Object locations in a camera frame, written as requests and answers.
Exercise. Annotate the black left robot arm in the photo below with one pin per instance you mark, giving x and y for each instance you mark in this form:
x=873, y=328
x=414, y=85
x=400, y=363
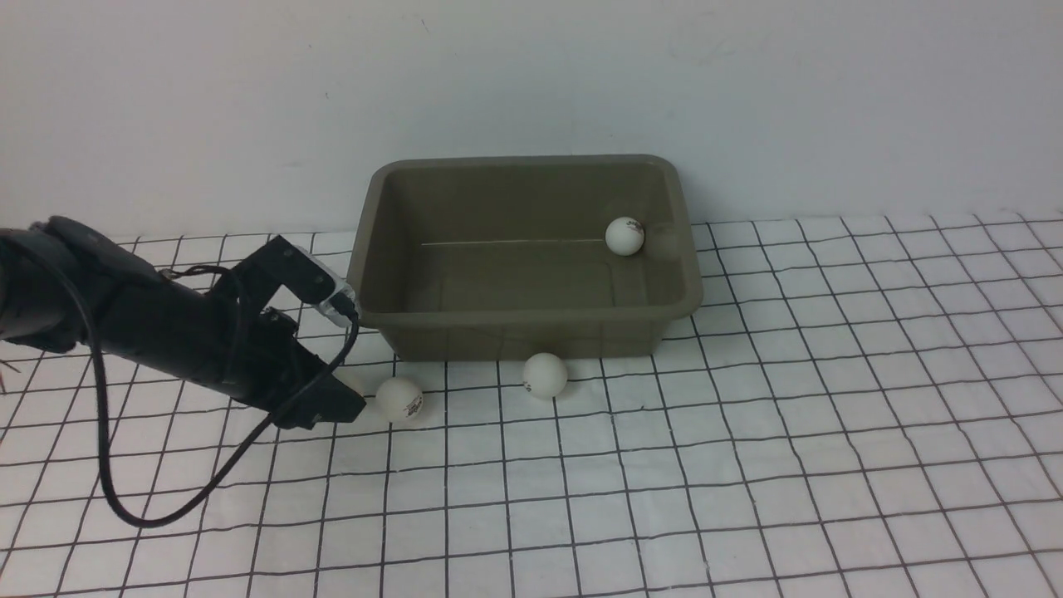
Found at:
x=65, y=284

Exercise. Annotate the white grid tablecloth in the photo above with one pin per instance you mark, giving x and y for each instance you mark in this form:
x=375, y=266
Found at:
x=862, y=407

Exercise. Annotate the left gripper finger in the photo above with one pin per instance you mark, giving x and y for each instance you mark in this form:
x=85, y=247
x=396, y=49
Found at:
x=330, y=402

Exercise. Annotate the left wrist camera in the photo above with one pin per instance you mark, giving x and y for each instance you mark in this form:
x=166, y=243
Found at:
x=255, y=280

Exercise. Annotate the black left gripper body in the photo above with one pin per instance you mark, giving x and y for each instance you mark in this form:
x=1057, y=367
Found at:
x=248, y=353

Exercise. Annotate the white ball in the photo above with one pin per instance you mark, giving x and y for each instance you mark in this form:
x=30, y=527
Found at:
x=545, y=376
x=624, y=236
x=399, y=399
x=349, y=377

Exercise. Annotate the olive plastic bin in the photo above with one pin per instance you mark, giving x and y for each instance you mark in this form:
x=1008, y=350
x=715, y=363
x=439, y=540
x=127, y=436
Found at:
x=486, y=259

